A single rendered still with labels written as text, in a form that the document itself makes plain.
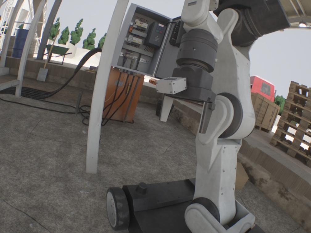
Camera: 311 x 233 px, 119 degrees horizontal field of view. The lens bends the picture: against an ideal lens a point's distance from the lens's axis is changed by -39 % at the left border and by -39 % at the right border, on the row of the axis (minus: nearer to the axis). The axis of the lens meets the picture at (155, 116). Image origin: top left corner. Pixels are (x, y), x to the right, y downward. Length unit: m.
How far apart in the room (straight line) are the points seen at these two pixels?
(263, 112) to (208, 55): 3.72
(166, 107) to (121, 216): 0.43
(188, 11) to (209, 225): 0.57
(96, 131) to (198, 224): 0.68
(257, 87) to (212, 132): 10.22
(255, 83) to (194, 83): 10.31
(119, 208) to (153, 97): 3.46
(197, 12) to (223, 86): 0.26
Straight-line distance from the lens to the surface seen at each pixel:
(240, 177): 1.41
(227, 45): 0.53
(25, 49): 2.22
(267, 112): 4.19
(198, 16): 0.35
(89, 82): 3.60
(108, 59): 0.85
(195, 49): 0.32
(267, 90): 11.00
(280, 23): 0.57
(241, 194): 1.43
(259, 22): 0.57
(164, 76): 1.25
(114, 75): 1.81
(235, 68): 0.51
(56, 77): 3.76
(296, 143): 2.43
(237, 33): 0.58
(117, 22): 0.93
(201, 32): 0.34
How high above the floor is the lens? 0.65
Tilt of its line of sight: 14 degrees down
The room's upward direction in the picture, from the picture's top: 18 degrees clockwise
